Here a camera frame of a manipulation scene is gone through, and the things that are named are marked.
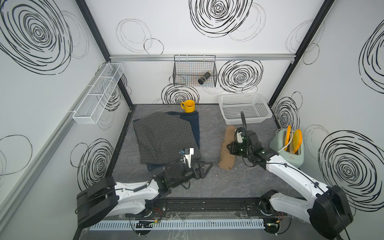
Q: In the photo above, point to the dark blue skirt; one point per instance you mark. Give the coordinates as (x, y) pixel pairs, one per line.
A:
(193, 118)

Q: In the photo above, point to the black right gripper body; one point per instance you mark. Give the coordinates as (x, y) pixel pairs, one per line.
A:
(238, 149)

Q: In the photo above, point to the white slotted cable duct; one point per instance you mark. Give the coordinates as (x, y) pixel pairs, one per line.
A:
(218, 224)

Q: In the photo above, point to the white plastic basket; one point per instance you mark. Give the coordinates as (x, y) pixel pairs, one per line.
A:
(253, 105)

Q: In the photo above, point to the yellow mug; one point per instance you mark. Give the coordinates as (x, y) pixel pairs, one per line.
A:
(188, 106)

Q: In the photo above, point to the yellow toast slice right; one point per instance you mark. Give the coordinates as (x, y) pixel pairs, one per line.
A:
(297, 140)

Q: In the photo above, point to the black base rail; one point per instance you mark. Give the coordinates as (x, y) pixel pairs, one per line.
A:
(210, 205)

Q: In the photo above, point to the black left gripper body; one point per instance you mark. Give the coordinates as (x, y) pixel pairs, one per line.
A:
(186, 174)

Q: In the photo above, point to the mint green toaster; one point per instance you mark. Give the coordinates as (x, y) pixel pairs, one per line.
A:
(278, 144)

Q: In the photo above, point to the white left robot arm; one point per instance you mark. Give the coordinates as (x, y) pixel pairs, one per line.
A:
(154, 188)

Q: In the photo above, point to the dark cylindrical bottle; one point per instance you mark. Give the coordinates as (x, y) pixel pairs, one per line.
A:
(204, 78)

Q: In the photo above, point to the yellow toast slice left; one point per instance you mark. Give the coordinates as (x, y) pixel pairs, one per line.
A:
(288, 137)

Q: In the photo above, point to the black wire wall basket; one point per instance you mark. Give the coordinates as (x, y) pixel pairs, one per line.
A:
(189, 68)

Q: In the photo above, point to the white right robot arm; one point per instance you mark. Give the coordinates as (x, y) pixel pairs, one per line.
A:
(325, 208)

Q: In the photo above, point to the yellow toast slice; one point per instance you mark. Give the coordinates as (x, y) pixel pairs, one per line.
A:
(288, 137)
(297, 140)

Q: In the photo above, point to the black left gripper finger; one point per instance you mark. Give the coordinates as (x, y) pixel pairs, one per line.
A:
(205, 165)
(202, 173)

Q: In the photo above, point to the grey polka dot skirt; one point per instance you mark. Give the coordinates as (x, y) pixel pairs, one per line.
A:
(161, 137)

